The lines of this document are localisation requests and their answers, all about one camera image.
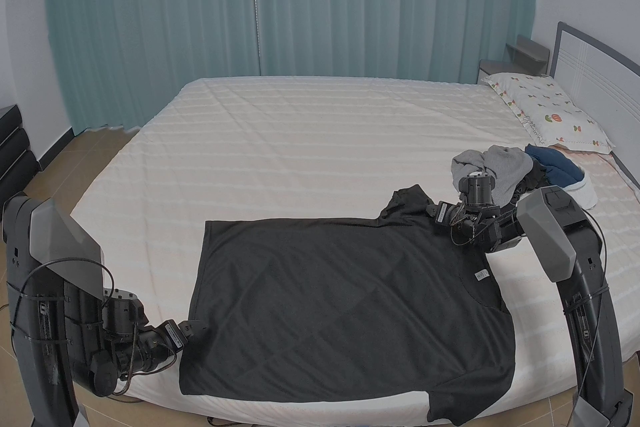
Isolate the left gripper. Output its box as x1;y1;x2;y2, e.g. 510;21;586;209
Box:
139;320;209;369

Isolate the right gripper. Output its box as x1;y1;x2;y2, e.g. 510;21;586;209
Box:
425;200;467;234

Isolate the white printed pillow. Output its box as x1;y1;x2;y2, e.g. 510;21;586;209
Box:
481;72;616;153

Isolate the pile of clothes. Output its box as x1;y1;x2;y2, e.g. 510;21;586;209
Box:
450;144;598;210

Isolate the black chest of drawers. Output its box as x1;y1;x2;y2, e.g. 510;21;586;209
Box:
0;104;41;200

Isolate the bed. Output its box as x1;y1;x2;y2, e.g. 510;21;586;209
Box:
70;21;640;408

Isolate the grey bedside table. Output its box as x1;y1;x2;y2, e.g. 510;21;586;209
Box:
478;35;551;83

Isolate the black T-shirt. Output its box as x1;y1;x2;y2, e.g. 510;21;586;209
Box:
177;185;517;423

